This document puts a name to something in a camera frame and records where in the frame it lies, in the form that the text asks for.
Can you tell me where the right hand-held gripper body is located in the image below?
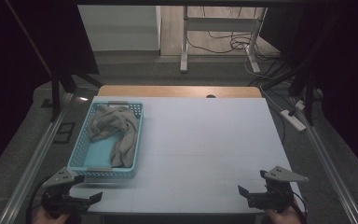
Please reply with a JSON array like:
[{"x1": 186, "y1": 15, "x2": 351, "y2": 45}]
[{"x1": 247, "y1": 165, "x2": 310, "y2": 215}]

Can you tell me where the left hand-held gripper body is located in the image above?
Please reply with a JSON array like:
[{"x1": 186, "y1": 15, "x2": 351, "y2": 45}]
[{"x1": 41, "y1": 166, "x2": 90, "y2": 218}]

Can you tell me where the light blue plastic basket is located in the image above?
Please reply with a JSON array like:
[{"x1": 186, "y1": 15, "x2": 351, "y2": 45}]
[{"x1": 66, "y1": 100, "x2": 145, "y2": 180}]

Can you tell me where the grey knit garment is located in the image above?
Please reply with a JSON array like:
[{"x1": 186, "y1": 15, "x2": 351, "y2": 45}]
[{"x1": 88, "y1": 104, "x2": 140, "y2": 169}]

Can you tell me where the person's left hand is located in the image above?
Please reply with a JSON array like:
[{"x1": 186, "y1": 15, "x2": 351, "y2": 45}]
[{"x1": 32, "y1": 208, "x2": 73, "y2": 224}]

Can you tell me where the person's right hand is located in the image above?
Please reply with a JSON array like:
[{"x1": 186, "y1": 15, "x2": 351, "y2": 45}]
[{"x1": 264, "y1": 202, "x2": 306, "y2": 224}]

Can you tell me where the white power strip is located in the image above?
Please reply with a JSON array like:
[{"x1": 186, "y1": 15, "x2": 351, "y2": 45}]
[{"x1": 279, "y1": 108, "x2": 308, "y2": 133}]

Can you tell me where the black stand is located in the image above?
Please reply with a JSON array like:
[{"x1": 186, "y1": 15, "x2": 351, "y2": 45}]
[
  {"x1": 48, "y1": 60, "x2": 104, "y2": 123},
  {"x1": 288, "y1": 59, "x2": 320, "y2": 127}
]

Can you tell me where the white cabinet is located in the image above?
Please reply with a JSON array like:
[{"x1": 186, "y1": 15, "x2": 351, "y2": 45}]
[{"x1": 77, "y1": 4, "x2": 162, "y2": 52}]

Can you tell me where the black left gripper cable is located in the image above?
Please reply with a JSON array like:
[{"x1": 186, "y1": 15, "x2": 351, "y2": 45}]
[{"x1": 25, "y1": 176, "x2": 54, "y2": 224}]

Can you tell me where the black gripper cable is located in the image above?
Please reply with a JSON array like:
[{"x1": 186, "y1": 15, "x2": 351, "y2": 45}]
[
  {"x1": 25, "y1": 176, "x2": 54, "y2": 224},
  {"x1": 291, "y1": 189, "x2": 310, "y2": 224}
]

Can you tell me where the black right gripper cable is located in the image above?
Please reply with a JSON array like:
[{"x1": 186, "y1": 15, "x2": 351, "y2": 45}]
[{"x1": 291, "y1": 189, "x2": 310, "y2": 224}]

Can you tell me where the aluminium frame rail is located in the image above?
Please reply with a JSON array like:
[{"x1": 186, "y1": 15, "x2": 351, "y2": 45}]
[
  {"x1": 291, "y1": 98, "x2": 358, "y2": 224},
  {"x1": 0, "y1": 92, "x2": 75, "y2": 224}
]

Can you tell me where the tangle of floor cables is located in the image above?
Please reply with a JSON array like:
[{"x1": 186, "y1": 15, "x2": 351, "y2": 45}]
[{"x1": 186, "y1": 6, "x2": 293, "y2": 94}]

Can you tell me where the white metal desk frame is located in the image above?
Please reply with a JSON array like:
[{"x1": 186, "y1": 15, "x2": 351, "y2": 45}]
[{"x1": 179, "y1": 5, "x2": 269, "y2": 75}]

